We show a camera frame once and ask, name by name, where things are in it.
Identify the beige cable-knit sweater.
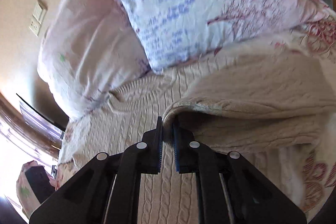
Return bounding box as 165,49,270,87
58,47,336,224

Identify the floral bed quilt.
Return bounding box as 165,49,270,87
15,0,336,222

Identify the pink floral pillow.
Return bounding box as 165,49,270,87
37,0,150,121

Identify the wooden window frame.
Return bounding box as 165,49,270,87
1,94,62,161

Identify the white wall switch socket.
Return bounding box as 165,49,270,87
29,0,48,37

